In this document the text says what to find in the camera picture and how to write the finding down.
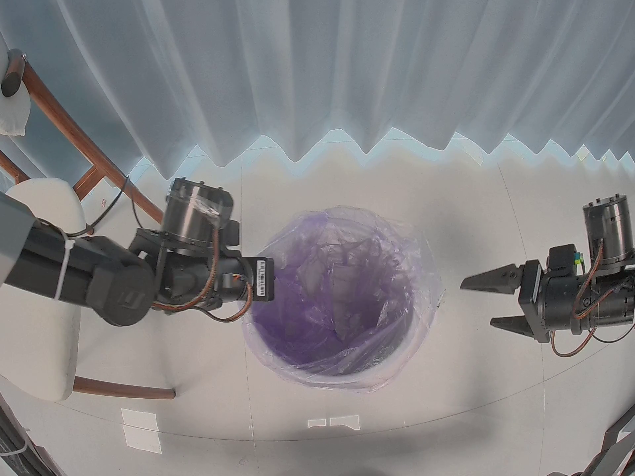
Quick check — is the purple plastic bag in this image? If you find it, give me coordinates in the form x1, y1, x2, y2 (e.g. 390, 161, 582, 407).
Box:
241, 205, 446, 393

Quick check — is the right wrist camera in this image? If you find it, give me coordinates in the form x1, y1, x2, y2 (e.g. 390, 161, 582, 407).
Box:
546, 243, 582, 277

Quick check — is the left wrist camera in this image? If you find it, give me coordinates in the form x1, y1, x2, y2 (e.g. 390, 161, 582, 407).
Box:
225, 218, 243, 255

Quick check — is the black cable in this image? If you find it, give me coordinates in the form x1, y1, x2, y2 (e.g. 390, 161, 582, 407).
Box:
84, 176, 145, 232

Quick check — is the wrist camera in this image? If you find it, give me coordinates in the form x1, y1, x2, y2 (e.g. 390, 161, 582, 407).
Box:
546, 243, 582, 277
225, 218, 243, 255

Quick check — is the white curtain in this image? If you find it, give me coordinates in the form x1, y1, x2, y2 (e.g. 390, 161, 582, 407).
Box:
0, 0, 635, 202

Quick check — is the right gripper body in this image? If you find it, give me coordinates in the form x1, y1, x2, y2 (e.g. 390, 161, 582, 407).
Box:
518, 260, 591, 344

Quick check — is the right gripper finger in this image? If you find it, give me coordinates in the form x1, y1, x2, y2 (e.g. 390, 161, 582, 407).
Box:
490, 314, 535, 340
461, 263, 522, 296

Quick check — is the white trash bin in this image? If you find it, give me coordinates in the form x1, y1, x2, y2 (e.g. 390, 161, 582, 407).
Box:
250, 210, 422, 385

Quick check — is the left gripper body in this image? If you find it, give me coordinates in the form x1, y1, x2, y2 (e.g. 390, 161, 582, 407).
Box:
223, 255, 276, 302

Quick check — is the wooden chair with white cushions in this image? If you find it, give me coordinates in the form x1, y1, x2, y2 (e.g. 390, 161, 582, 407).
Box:
0, 48, 177, 404

